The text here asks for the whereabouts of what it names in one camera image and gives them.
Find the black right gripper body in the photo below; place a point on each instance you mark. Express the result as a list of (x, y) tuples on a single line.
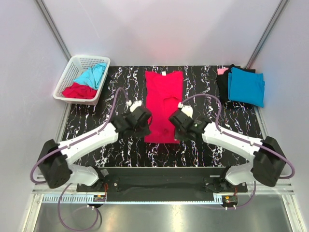
[(179, 135)]

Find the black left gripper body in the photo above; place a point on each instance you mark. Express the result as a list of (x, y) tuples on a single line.
[(142, 130)]

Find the red t-shirt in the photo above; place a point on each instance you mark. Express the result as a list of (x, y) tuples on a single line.
[(164, 93)]

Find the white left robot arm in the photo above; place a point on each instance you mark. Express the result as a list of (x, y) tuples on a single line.
[(57, 161)]

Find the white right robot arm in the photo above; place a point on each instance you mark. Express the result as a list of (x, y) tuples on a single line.
[(266, 159)]

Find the folded black t-shirt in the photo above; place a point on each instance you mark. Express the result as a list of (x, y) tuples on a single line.
[(222, 82)]

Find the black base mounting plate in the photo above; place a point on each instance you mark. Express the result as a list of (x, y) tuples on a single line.
[(188, 185)]

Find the light blue shirt in basket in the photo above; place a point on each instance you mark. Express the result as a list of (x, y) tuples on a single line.
[(92, 76)]

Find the folded pink t-shirt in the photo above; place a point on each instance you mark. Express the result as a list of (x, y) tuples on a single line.
[(220, 71)]

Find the red shirt in basket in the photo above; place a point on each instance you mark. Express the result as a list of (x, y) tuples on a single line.
[(78, 91)]

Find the white plastic laundry basket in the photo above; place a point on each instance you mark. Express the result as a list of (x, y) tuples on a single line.
[(75, 67)]

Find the folded blue t-shirt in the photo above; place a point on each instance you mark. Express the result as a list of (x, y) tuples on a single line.
[(246, 87)]

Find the aluminium frame rail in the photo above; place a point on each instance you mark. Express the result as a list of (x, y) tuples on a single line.
[(73, 194)]

